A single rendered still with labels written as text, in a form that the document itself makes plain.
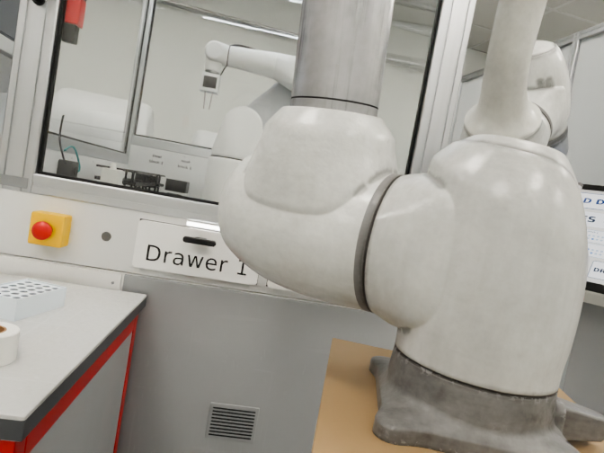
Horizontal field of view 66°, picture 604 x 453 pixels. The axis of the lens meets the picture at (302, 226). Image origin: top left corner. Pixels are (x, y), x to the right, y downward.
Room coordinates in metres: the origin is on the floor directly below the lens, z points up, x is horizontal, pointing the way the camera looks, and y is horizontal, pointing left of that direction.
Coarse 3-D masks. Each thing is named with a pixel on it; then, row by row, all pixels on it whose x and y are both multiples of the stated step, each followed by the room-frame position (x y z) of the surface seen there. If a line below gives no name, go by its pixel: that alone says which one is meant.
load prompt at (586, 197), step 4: (584, 192) 1.13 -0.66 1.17; (584, 196) 1.12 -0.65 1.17; (588, 196) 1.12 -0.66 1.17; (592, 196) 1.11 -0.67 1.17; (596, 196) 1.11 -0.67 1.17; (600, 196) 1.10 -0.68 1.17; (584, 200) 1.11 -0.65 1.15; (588, 200) 1.11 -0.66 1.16; (592, 200) 1.10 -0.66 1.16; (596, 200) 1.10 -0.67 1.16; (600, 200) 1.09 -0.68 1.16; (584, 204) 1.10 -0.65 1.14; (588, 204) 1.10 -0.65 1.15; (592, 204) 1.09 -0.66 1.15; (596, 204) 1.09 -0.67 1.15; (600, 204) 1.08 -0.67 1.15; (584, 208) 1.09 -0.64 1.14; (588, 208) 1.09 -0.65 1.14; (592, 208) 1.09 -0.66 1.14; (596, 208) 1.08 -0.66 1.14; (600, 208) 1.08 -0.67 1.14
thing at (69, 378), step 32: (96, 288) 1.03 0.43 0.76; (0, 320) 0.74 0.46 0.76; (32, 320) 0.77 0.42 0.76; (64, 320) 0.79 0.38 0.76; (96, 320) 0.82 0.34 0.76; (128, 320) 0.90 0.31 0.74; (32, 352) 0.64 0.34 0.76; (64, 352) 0.66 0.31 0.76; (96, 352) 0.71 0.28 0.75; (128, 352) 1.01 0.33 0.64; (0, 384) 0.54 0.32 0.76; (32, 384) 0.55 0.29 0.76; (64, 384) 0.59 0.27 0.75; (96, 384) 0.79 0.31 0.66; (0, 416) 0.48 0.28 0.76; (32, 416) 0.50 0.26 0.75; (64, 416) 0.64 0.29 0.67; (96, 416) 0.82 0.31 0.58; (0, 448) 0.49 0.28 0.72; (32, 448) 0.54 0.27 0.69; (64, 448) 0.67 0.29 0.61; (96, 448) 0.86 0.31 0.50
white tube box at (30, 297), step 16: (0, 288) 0.80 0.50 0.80; (16, 288) 0.81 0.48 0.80; (32, 288) 0.83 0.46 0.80; (48, 288) 0.85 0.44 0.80; (64, 288) 0.86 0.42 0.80; (0, 304) 0.75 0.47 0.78; (16, 304) 0.74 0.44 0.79; (32, 304) 0.78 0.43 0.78; (48, 304) 0.82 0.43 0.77; (64, 304) 0.87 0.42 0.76; (16, 320) 0.75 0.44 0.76
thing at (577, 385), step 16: (592, 304) 1.02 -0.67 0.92; (592, 320) 1.02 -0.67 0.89; (576, 336) 1.04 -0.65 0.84; (592, 336) 1.02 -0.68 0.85; (576, 352) 1.03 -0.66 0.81; (592, 352) 1.01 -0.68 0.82; (576, 368) 1.03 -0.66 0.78; (592, 368) 1.01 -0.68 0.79; (576, 384) 1.02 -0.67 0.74; (592, 384) 1.00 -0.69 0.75; (576, 400) 1.02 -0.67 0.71; (592, 400) 1.00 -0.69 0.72
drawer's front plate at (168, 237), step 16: (144, 224) 1.06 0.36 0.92; (160, 224) 1.06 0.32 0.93; (144, 240) 1.06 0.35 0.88; (160, 240) 1.06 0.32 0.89; (176, 240) 1.06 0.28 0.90; (144, 256) 1.06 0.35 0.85; (160, 256) 1.06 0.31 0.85; (176, 256) 1.07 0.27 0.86; (192, 256) 1.07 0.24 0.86; (208, 256) 1.07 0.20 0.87; (224, 256) 1.08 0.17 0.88; (176, 272) 1.07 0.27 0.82; (192, 272) 1.07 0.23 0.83; (208, 272) 1.07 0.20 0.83; (224, 272) 1.08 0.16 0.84; (240, 272) 1.08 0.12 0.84
